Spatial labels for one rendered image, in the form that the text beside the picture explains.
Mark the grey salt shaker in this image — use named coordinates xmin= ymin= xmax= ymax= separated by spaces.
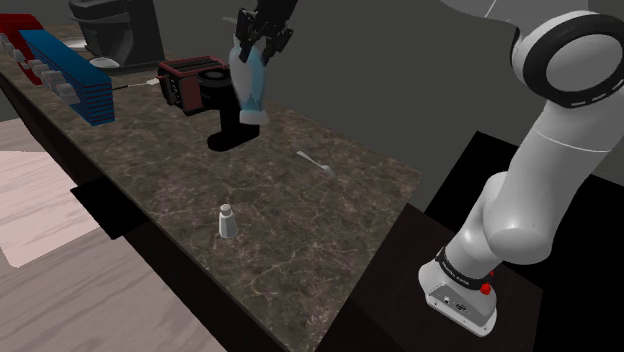
xmin=217 ymin=203 xmax=240 ymax=240

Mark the silver fork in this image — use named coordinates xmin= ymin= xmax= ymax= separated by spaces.
xmin=295 ymin=150 xmax=337 ymax=177

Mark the black stand mixer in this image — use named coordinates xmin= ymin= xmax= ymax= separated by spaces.
xmin=67 ymin=0 xmax=167 ymax=75

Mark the white toaster cable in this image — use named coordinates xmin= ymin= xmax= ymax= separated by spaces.
xmin=112 ymin=77 xmax=162 ymax=92

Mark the red slatted rack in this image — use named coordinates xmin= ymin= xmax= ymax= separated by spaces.
xmin=0 ymin=12 xmax=46 ymax=87

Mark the blue and white bottle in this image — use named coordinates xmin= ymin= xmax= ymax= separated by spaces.
xmin=227 ymin=40 xmax=271 ymax=126

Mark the dark robot stand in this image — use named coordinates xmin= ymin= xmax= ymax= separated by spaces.
xmin=315 ymin=130 xmax=624 ymax=352

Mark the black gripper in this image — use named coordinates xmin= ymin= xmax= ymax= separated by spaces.
xmin=234 ymin=0 xmax=300 ymax=67

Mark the blue slatted rack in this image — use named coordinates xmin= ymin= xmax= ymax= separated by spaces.
xmin=18 ymin=29 xmax=117 ymax=127

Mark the black coffee grinder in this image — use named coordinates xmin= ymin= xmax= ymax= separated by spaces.
xmin=196 ymin=67 xmax=262 ymax=153

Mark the red toaster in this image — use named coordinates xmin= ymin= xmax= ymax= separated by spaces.
xmin=156 ymin=55 xmax=231 ymax=117

